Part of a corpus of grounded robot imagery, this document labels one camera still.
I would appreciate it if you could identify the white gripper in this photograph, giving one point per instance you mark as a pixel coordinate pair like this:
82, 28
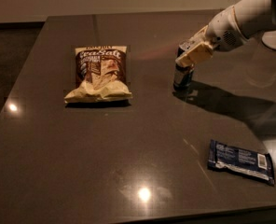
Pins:
222, 32

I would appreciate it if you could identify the redbull can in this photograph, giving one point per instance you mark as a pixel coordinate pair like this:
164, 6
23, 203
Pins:
182, 75

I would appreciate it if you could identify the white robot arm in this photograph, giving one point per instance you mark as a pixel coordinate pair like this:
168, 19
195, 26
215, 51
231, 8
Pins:
255, 16

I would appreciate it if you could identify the sea salt chips bag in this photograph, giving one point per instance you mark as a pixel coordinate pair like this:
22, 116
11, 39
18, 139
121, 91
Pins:
100, 75

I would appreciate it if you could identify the dark blue snack bar wrapper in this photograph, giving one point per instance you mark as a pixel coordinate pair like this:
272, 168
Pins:
241, 161

